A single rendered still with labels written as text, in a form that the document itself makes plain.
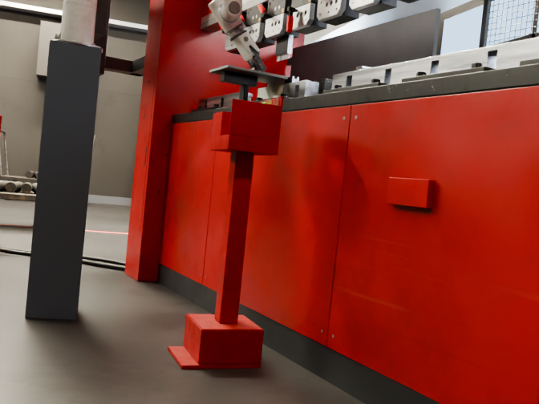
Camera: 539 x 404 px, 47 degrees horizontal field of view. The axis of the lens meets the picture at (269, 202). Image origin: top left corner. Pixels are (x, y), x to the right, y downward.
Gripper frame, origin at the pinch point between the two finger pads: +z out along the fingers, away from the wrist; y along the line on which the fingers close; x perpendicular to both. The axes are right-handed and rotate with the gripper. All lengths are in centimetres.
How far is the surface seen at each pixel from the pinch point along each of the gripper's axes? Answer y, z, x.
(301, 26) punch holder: -19.8, -5.3, -16.4
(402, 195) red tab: -101, 42, 21
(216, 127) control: -48, 6, 39
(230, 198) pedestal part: -54, 26, 50
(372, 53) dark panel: 16, 23, -56
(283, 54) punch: -0.9, 0.5, -11.8
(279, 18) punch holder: -1.9, -12.3, -18.0
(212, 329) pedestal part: -62, 54, 78
